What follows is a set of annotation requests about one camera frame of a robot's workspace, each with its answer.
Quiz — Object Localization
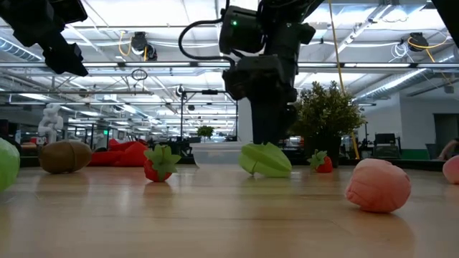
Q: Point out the black metal frame rig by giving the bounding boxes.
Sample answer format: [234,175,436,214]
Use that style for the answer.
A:
[179,89,240,143]

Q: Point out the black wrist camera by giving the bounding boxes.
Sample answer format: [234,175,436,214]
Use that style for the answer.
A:
[48,0,89,24]
[219,4,268,55]

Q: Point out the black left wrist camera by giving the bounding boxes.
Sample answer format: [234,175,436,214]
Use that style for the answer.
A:
[48,0,89,24]

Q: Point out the red cloth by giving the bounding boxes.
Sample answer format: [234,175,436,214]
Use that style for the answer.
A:
[87,138,150,168]

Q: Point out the long ceiling light bar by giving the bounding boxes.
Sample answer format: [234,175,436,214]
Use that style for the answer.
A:
[0,61,459,70]

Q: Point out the black hanging cable loop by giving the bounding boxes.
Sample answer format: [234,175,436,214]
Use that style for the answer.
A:
[130,68,149,82]

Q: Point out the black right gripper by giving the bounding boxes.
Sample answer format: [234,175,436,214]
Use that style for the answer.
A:
[222,54,299,146]

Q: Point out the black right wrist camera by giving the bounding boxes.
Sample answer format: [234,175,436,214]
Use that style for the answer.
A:
[219,4,268,55]

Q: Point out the large green bushy plant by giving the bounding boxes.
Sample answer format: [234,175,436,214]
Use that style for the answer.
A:
[288,80,367,144]

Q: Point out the silver ventilation duct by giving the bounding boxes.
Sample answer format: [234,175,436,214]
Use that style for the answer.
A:
[352,67,459,103]

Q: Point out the white building column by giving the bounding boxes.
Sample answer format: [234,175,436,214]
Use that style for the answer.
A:
[237,97,254,144]

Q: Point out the green plush starfruit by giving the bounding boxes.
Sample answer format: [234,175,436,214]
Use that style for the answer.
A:
[238,142,293,179]

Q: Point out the red strawberry with green leaves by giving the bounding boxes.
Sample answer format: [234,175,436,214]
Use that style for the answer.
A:
[307,149,334,174]
[143,143,183,183]

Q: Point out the yellow hanging cable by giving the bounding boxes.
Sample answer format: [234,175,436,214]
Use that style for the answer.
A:
[327,0,361,161]

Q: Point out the green round plush fruit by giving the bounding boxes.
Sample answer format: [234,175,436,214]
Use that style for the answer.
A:
[0,137,22,193]

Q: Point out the black equipment cart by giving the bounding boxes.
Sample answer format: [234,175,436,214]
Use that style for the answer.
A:
[372,133,402,160]

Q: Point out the person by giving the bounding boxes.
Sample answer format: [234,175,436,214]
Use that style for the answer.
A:
[437,137,459,161]

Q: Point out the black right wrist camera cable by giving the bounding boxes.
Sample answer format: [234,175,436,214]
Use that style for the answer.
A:
[177,17,237,67]

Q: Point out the black ceiling cable reel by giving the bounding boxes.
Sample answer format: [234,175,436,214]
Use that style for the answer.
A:
[406,32,430,53]
[129,31,159,62]

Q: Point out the black plant pot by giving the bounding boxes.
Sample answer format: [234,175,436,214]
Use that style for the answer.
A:
[303,135,344,169]

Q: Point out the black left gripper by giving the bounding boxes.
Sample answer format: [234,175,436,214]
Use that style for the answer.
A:
[0,0,90,77]

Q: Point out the green panel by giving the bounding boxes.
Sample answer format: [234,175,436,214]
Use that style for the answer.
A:
[400,148,432,161]

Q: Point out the black table frame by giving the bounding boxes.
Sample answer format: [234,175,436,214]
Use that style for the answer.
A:
[19,156,448,172]

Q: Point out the brown plush kiwi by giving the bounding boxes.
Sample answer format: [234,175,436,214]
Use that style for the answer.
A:
[38,139,93,175]

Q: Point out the clear plastic tupperware container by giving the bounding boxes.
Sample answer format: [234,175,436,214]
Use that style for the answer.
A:
[189,141,252,169]

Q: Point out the pink plush peach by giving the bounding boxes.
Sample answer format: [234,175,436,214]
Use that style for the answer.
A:
[441,154,459,186]
[344,158,412,214]

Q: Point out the small green plant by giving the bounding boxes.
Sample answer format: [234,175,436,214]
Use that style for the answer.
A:
[196,125,215,143]

